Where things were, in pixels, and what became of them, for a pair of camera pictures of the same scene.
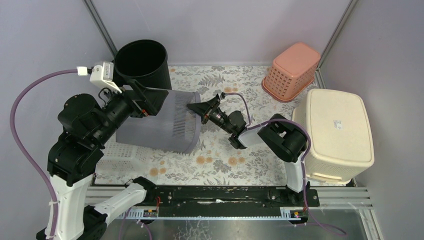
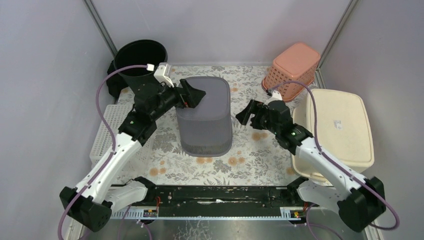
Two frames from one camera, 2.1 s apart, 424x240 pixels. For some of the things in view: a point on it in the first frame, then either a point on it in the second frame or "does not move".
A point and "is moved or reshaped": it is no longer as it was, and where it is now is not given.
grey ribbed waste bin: (176, 127) is moved or reshaped
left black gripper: (137, 103) to (182, 93)
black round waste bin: (145, 61) does not move
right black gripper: (206, 110) to (254, 107)
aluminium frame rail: (329, 198) does not move
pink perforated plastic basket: (294, 68) does not move
